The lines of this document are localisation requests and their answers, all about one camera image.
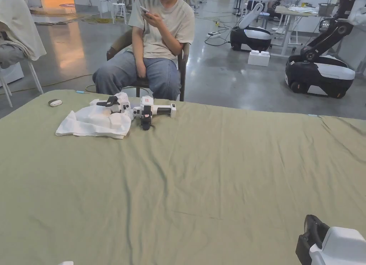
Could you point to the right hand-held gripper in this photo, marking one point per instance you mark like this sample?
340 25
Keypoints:
340 248

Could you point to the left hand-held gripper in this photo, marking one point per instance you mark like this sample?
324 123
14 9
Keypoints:
68 263

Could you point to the bed with pale green sheet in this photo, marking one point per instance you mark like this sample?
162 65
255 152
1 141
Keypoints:
200 176

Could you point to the white cloth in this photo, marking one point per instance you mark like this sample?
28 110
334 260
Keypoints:
85 123

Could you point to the white black wheeled robot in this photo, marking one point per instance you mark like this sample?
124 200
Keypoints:
320 70
250 36

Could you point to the spare hand-held gripper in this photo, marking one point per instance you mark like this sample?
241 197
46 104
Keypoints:
121 105
160 110

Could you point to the white foam box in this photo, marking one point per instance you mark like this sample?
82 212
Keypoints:
258 58

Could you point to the white power strip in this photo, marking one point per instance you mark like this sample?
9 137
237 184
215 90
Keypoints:
214 34

